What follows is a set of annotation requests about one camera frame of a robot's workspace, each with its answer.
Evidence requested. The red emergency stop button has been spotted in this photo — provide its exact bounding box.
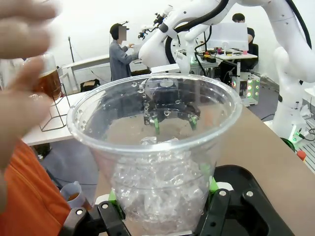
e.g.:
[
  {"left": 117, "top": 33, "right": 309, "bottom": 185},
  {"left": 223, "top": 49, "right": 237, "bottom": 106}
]
[{"left": 297, "top": 149, "right": 308, "bottom": 163}]

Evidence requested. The black wire dispenser stand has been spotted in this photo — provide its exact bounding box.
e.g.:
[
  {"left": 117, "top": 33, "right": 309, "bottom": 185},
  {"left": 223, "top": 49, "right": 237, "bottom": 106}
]
[{"left": 39, "top": 83, "right": 72, "bottom": 133}]

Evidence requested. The long white table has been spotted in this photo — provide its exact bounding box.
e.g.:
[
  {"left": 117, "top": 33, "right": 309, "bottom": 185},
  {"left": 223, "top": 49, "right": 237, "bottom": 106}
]
[{"left": 61, "top": 54, "right": 112, "bottom": 93}]

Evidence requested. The white computer monitor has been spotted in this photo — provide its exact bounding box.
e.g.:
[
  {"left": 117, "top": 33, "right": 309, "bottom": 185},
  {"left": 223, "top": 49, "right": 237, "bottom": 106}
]
[{"left": 211, "top": 22, "right": 249, "bottom": 50}]

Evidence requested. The clear pitcher with brown drink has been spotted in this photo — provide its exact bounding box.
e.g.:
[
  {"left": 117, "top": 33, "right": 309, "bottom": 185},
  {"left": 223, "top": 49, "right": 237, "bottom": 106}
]
[{"left": 60, "top": 181, "right": 95, "bottom": 212}]

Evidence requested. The person in orange hoodie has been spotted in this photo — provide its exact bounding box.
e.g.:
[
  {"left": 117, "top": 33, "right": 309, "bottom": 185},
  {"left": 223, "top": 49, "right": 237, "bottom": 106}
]
[{"left": 0, "top": 140, "right": 72, "bottom": 236}]

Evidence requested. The thin black stand pole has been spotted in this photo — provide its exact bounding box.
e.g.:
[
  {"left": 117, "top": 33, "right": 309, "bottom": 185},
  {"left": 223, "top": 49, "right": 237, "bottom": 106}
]
[{"left": 67, "top": 36, "right": 75, "bottom": 62}]

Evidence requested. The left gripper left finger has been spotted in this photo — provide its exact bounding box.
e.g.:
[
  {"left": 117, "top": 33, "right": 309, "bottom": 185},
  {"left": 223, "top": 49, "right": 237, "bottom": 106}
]
[{"left": 60, "top": 189, "right": 132, "bottom": 236}]

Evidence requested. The person in black shirt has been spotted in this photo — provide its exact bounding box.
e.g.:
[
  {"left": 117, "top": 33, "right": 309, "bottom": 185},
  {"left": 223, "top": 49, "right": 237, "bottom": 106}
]
[{"left": 231, "top": 13, "right": 259, "bottom": 72}]

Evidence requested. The person in grey coat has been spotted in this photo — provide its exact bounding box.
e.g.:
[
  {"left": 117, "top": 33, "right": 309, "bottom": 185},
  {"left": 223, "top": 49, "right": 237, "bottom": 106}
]
[{"left": 109, "top": 23, "right": 140, "bottom": 82}]

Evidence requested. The person's right hand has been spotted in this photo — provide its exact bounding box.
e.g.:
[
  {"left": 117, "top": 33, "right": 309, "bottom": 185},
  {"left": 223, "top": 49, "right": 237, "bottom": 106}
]
[{"left": 0, "top": 0, "right": 63, "bottom": 173}]

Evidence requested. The clear plastic cup with ice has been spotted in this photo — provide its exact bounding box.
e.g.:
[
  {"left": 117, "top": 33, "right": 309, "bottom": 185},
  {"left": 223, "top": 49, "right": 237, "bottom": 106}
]
[{"left": 66, "top": 74, "right": 243, "bottom": 236}]

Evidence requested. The computer case with lit fans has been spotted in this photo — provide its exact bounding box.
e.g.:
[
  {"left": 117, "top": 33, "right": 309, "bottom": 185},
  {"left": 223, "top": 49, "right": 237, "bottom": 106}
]
[{"left": 231, "top": 73, "right": 261, "bottom": 107}]

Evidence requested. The glass drink dispenser jar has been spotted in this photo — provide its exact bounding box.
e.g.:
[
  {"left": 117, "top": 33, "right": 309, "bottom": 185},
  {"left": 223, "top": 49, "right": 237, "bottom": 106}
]
[{"left": 23, "top": 53, "right": 63, "bottom": 100}]

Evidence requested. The black plastic serving tray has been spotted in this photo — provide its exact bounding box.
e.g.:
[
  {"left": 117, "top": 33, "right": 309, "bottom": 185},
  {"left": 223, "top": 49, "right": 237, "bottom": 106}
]
[{"left": 214, "top": 164, "right": 295, "bottom": 236}]

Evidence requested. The aluminium base plate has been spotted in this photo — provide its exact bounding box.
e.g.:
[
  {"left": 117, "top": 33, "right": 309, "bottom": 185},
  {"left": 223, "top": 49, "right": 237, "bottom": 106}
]
[{"left": 299, "top": 140, "right": 315, "bottom": 174}]

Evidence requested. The cluttered white work desk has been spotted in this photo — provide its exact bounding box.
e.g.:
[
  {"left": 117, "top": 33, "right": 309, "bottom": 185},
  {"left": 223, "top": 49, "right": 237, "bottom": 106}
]
[{"left": 194, "top": 48, "right": 258, "bottom": 82}]

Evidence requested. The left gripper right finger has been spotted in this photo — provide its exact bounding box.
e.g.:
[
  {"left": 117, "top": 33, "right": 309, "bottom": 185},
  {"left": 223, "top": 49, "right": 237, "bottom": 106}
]
[{"left": 199, "top": 176, "right": 270, "bottom": 236}]

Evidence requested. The white side table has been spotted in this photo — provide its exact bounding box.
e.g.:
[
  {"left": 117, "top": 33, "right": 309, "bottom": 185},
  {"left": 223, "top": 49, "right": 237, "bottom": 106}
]
[{"left": 21, "top": 90, "right": 109, "bottom": 148}]

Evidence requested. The brown cardboard box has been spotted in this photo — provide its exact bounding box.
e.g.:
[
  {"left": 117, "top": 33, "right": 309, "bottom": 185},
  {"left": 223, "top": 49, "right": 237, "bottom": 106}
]
[{"left": 80, "top": 79, "right": 101, "bottom": 93}]

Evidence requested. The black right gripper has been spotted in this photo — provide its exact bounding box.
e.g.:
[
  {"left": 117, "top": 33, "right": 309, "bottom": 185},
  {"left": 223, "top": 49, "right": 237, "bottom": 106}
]
[{"left": 144, "top": 80, "right": 201, "bottom": 135}]

